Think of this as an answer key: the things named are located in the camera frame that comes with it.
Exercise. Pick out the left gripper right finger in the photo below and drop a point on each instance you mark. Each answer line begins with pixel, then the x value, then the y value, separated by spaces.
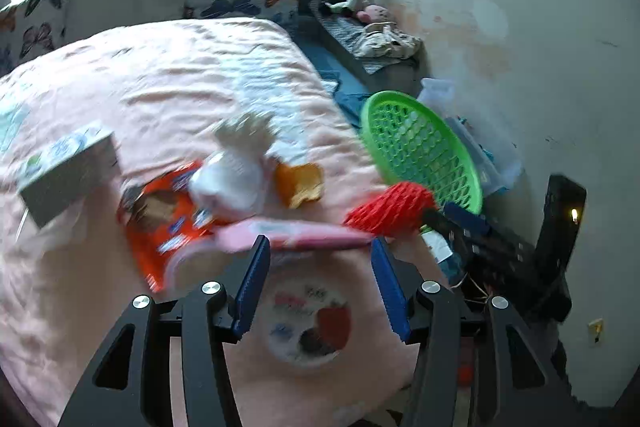
pixel 515 383

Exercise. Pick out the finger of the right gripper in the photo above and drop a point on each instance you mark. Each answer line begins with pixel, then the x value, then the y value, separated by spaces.
pixel 462 229

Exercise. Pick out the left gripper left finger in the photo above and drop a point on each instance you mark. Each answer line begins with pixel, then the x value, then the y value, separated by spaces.
pixel 127 381

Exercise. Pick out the red foam fruit net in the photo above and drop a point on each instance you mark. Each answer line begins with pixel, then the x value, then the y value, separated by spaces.
pixel 397 211

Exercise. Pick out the pink plastic packet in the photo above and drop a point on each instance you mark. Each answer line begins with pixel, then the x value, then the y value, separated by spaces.
pixel 287 235

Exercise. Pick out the clear plastic storage bin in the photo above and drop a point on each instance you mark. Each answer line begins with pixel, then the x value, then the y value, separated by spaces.
pixel 493 153

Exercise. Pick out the green plastic mesh basket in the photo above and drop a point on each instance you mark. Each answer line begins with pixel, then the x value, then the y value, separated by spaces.
pixel 409 142

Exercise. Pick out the orange snack wrapper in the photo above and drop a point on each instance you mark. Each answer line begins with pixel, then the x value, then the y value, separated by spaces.
pixel 159 217

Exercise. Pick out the orange peel piece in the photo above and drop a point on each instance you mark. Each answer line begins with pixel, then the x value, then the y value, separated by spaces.
pixel 297 185

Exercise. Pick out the round fruit print lid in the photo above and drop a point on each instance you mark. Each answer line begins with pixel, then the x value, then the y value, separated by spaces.
pixel 306 323

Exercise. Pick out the crumpled patterned cloth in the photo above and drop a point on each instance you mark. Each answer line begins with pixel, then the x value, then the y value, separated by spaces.
pixel 385 40

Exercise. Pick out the green white carton box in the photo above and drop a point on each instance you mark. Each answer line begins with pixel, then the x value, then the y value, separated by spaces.
pixel 67 170

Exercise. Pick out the white crumpled plastic bag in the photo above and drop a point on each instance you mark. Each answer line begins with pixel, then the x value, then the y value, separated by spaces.
pixel 231 185

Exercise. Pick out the pink plush toy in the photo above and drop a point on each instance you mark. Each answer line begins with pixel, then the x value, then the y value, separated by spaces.
pixel 372 14

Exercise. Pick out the pink towel table cover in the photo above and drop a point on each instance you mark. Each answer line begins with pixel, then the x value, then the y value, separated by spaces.
pixel 162 88

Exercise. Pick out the blue blanket on sofa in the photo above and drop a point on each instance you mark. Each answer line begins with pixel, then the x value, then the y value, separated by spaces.
pixel 335 66

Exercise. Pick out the left butterfly print cushion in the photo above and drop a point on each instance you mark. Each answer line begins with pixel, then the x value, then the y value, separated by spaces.
pixel 30 29

